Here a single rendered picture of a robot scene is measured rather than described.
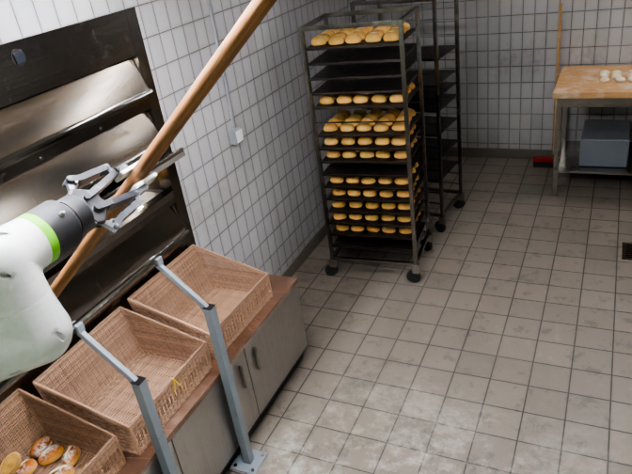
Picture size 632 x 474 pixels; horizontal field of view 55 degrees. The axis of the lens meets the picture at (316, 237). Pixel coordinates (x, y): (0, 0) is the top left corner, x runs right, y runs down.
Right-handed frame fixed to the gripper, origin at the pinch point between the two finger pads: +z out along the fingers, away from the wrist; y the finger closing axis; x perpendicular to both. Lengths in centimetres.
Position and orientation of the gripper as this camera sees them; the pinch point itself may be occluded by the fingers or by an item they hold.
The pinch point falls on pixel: (136, 177)
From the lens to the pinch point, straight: 127.8
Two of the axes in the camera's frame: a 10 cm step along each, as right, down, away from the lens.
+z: 4.0, -4.7, 7.9
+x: 6.0, -5.2, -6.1
